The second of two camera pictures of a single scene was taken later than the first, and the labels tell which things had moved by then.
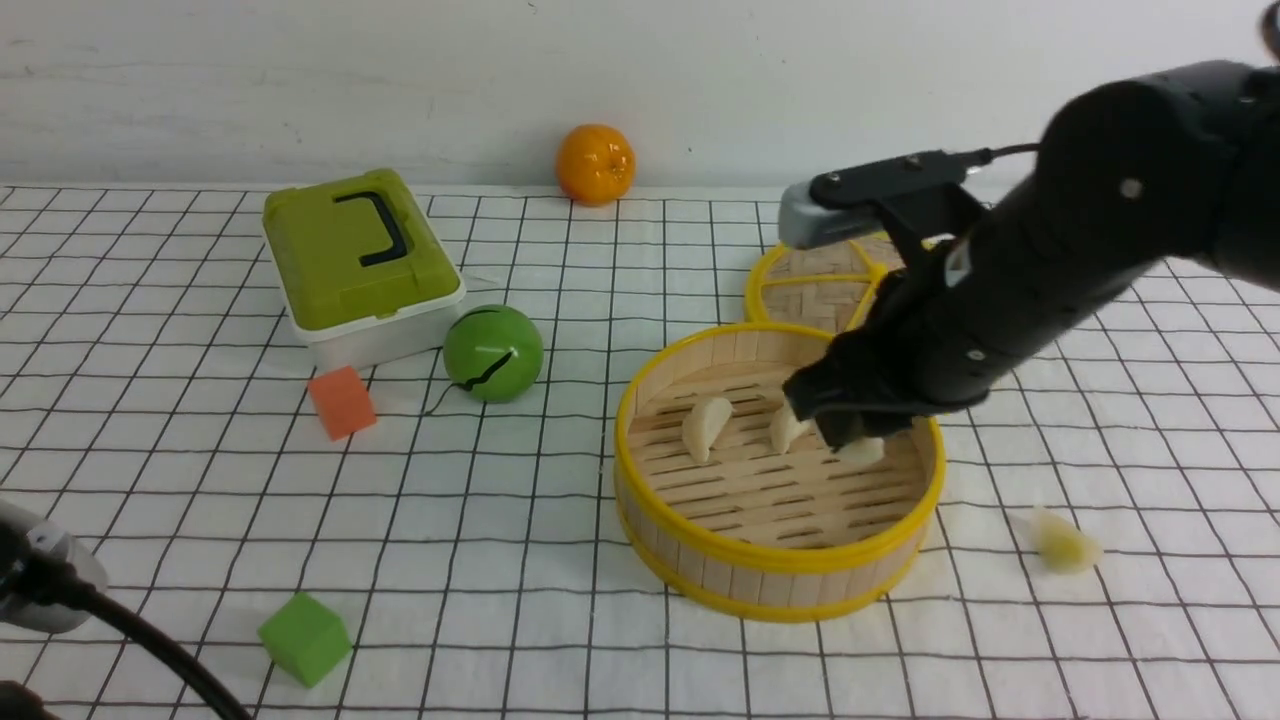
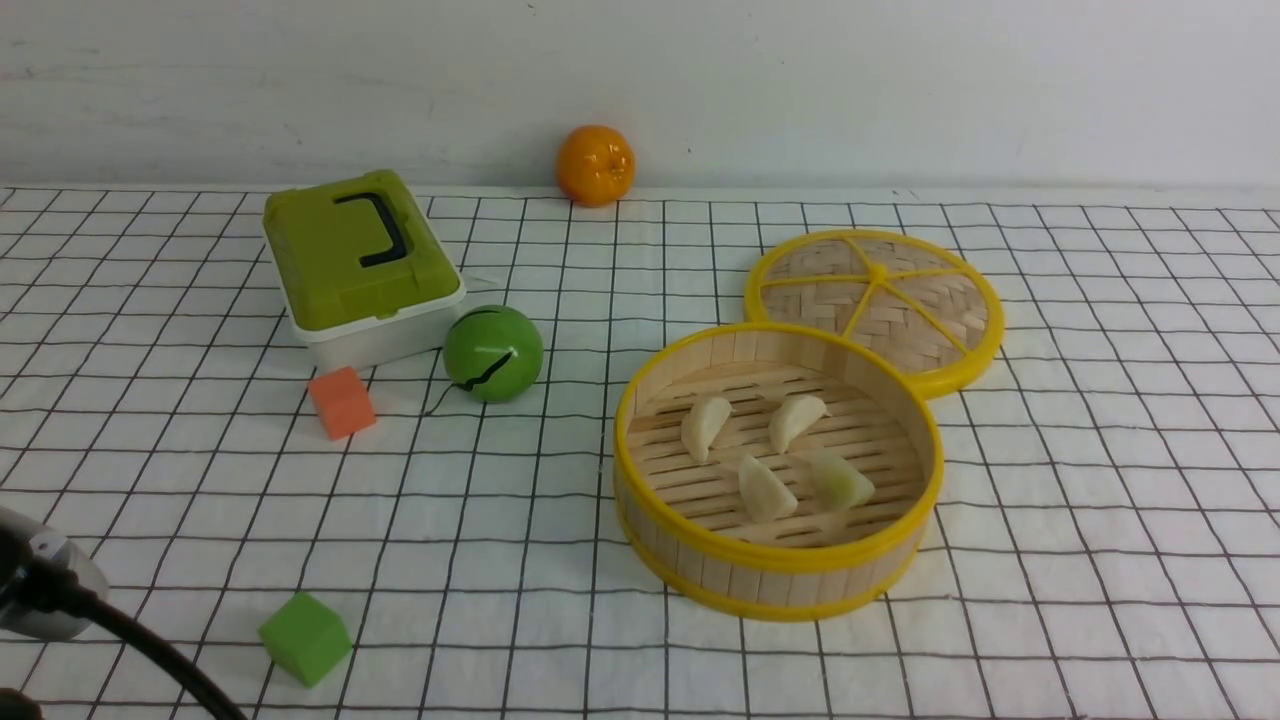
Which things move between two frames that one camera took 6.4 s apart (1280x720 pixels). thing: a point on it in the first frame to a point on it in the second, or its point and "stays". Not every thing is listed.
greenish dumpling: (1063, 547) to (836, 485)
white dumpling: (703, 424) stays
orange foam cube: (342, 402) stays
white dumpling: (786, 428) stays
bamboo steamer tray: (731, 499) stays
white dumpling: (861, 451) to (762, 497)
